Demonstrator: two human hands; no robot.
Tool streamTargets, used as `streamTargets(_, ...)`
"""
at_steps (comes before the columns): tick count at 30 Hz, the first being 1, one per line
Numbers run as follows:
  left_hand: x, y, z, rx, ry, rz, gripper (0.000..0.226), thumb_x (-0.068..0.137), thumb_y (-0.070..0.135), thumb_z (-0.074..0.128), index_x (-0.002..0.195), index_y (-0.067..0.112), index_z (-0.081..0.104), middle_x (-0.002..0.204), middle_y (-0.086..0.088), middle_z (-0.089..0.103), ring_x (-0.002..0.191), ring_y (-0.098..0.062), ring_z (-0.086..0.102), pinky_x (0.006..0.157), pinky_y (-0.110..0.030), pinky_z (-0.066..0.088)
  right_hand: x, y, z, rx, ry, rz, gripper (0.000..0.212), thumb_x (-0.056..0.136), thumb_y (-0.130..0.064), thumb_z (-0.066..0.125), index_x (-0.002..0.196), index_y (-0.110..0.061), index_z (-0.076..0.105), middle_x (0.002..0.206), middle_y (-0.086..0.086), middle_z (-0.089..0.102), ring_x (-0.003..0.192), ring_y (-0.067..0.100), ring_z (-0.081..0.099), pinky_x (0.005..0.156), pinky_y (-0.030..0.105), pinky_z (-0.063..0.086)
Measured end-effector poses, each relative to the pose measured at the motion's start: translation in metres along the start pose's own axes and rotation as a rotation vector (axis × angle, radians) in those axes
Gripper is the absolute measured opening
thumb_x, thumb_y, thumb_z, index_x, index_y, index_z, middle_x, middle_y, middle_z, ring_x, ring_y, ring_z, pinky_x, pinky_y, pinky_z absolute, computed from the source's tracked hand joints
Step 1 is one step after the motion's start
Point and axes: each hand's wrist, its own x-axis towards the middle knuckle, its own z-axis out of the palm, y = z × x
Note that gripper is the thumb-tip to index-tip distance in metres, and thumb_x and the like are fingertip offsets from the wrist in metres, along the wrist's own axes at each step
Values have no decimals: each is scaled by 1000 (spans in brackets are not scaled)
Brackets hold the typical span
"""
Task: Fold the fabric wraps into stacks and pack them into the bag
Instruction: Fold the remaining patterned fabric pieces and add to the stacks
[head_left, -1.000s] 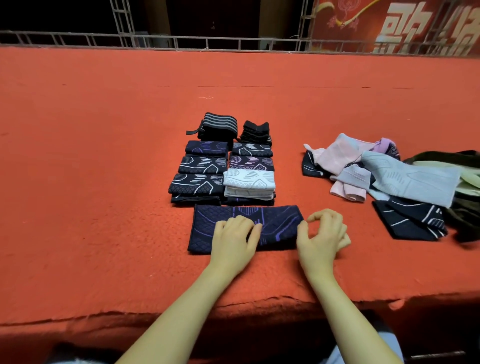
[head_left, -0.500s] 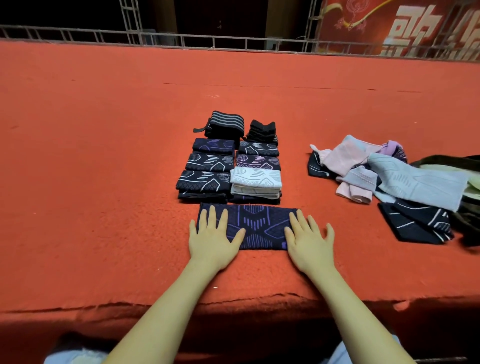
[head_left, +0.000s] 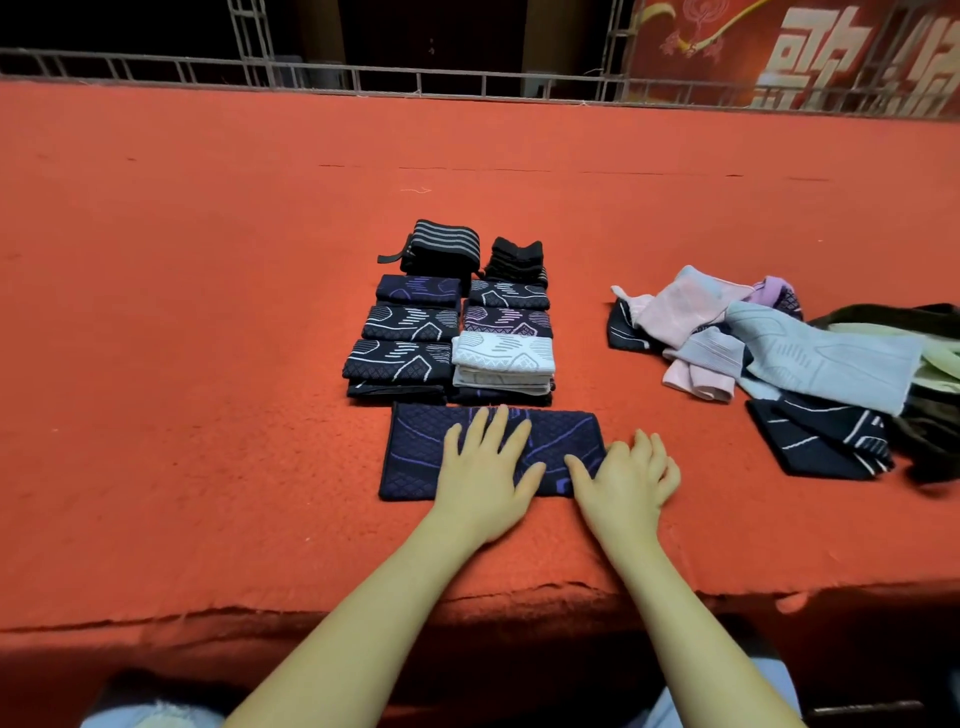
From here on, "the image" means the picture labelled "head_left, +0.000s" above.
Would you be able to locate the person's right hand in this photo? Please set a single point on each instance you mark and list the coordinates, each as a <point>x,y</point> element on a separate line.
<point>623,495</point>

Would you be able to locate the person's left hand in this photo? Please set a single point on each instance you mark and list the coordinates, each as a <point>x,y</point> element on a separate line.
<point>480,488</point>

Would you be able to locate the single navy purple-cuffed sock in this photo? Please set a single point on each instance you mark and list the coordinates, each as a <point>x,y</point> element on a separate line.
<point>413,443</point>

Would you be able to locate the single black purple-lined sock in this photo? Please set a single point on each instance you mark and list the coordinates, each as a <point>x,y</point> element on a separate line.
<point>398,393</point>
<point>509,320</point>

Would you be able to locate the single black white-patterned sock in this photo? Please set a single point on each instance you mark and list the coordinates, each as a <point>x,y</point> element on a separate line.
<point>411,323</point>
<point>398,362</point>

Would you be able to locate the single black grey-striped sock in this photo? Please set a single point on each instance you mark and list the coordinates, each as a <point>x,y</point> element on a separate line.
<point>510,294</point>

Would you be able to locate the person's right forearm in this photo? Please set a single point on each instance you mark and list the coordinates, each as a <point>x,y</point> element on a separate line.
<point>698,645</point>

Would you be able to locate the person's left forearm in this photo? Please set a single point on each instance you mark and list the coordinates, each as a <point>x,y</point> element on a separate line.
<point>353,645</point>

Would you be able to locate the person's pale blue clothing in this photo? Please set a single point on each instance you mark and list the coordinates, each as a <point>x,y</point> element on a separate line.
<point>143,717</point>

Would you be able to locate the single black white-lined sock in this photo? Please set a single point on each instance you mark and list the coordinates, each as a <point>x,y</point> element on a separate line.
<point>818,435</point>

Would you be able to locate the grey metal truss tower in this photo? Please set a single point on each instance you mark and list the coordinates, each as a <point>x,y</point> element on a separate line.
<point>615,48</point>
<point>249,42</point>

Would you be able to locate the red banner with white print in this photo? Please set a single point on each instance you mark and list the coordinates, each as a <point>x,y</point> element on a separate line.
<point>705,45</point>

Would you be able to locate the dark brown door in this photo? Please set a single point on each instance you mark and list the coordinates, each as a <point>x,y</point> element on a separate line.
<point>432,30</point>

